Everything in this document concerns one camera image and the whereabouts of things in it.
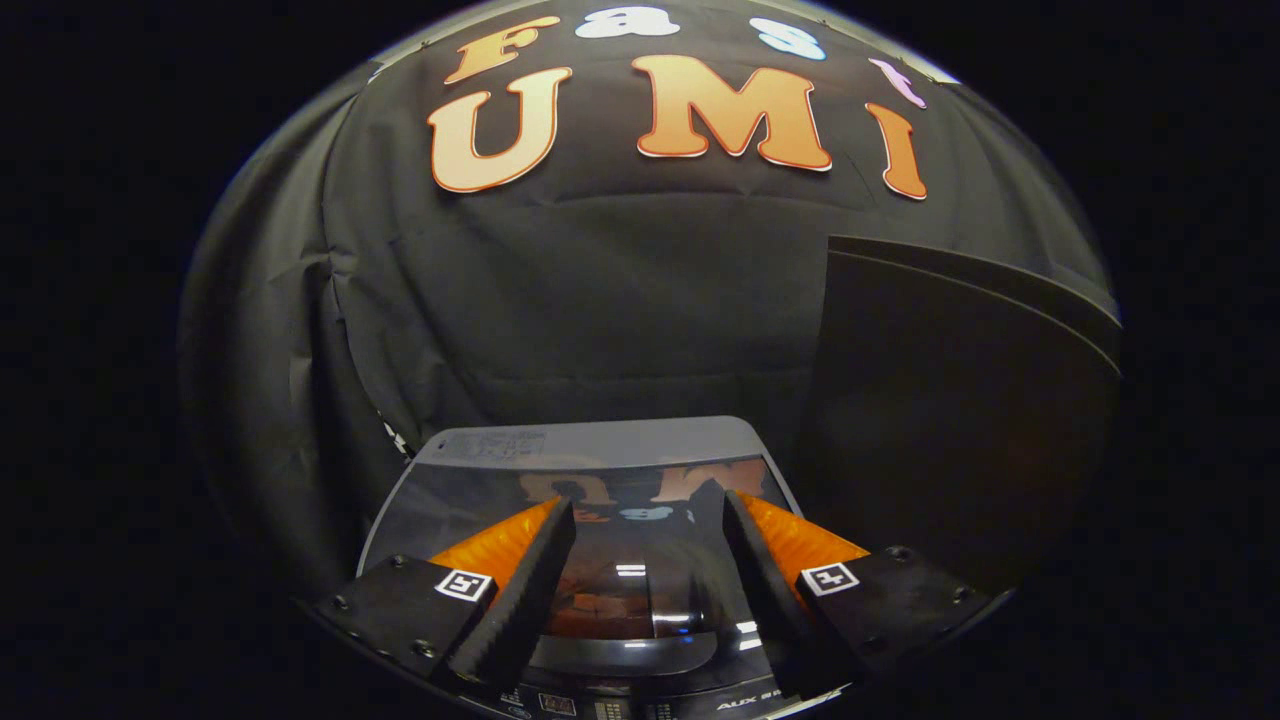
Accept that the dark glass washing machine lid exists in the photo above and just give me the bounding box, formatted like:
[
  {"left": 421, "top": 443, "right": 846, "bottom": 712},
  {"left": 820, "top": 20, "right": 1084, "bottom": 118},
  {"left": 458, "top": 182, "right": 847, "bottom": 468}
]
[{"left": 383, "top": 455, "right": 803, "bottom": 679}]

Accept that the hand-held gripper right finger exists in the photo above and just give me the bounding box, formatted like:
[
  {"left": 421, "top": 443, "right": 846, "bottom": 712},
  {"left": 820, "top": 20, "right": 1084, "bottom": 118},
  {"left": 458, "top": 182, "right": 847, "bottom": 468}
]
[{"left": 722, "top": 490, "right": 1003, "bottom": 701}]

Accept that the black backdrop cloth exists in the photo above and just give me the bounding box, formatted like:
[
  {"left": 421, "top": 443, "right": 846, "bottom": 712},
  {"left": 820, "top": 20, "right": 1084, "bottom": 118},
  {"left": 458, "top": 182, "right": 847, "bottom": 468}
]
[{"left": 178, "top": 0, "right": 1121, "bottom": 601}]

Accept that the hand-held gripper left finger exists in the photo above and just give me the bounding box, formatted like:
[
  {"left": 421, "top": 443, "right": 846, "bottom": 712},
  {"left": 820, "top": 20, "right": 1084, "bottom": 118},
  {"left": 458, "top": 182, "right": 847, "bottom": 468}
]
[{"left": 315, "top": 496, "right": 579, "bottom": 701}]

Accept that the grey washing machine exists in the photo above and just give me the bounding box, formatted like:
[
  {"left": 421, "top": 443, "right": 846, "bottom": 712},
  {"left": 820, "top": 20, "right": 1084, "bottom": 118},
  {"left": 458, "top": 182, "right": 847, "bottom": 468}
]
[{"left": 355, "top": 415, "right": 863, "bottom": 720}]

